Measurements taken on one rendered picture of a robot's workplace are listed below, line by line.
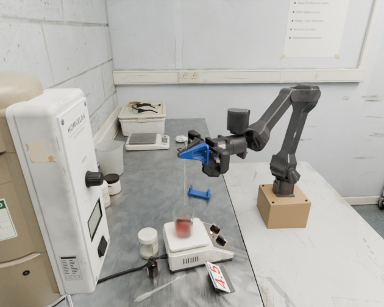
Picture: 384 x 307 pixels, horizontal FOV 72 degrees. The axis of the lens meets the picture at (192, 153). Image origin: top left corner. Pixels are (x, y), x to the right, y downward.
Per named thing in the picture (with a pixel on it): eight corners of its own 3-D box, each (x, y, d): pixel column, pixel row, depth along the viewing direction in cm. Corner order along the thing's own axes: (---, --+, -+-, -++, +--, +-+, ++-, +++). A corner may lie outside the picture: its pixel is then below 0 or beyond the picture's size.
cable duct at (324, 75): (360, 81, 209) (364, 67, 205) (365, 82, 203) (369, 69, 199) (115, 83, 200) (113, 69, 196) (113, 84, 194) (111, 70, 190)
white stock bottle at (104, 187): (88, 208, 107) (83, 180, 101) (97, 198, 113) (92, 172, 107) (105, 211, 105) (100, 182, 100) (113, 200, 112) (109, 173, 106)
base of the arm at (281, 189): (289, 187, 101) (291, 173, 99) (295, 197, 95) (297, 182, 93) (270, 187, 102) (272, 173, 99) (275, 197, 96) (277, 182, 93)
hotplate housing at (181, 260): (219, 232, 94) (220, 214, 91) (233, 261, 83) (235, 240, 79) (156, 244, 89) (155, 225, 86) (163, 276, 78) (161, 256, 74)
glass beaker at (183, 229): (172, 228, 84) (170, 206, 80) (192, 225, 85) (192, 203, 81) (175, 244, 78) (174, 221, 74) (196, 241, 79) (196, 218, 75)
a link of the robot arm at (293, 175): (281, 172, 101) (283, 156, 98) (301, 181, 94) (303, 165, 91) (269, 176, 98) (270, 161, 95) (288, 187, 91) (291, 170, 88)
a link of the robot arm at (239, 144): (239, 153, 84) (241, 125, 80) (251, 159, 79) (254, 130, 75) (221, 157, 81) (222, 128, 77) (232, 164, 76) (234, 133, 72)
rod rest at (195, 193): (211, 195, 115) (211, 188, 114) (208, 199, 112) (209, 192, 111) (189, 190, 118) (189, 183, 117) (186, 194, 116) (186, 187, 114)
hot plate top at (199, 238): (199, 218, 89) (199, 217, 88) (210, 245, 78) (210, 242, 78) (163, 225, 86) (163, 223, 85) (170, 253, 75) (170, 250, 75)
